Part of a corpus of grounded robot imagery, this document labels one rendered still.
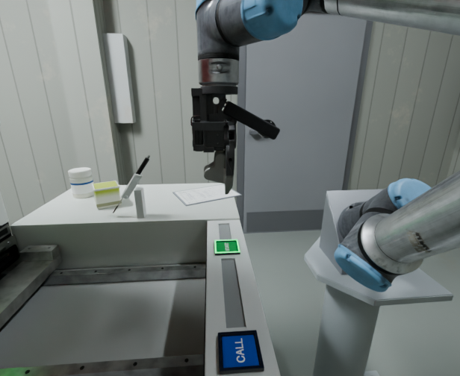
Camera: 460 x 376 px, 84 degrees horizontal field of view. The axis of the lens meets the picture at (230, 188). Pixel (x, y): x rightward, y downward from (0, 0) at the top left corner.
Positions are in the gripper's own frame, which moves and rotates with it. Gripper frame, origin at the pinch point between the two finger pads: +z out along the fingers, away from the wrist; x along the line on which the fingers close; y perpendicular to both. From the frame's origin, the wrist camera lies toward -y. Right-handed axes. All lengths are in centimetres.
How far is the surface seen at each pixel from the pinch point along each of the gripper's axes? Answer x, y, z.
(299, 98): -183, -76, -22
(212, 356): 26.3, 4.4, 14.6
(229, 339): 24.3, 2.0, 14.2
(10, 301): 4, 47, 23
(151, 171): -186, 60, 44
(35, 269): -7, 49, 23
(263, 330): 22.8, -3.2, 14.6
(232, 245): -0.3, -0.6, 14.2
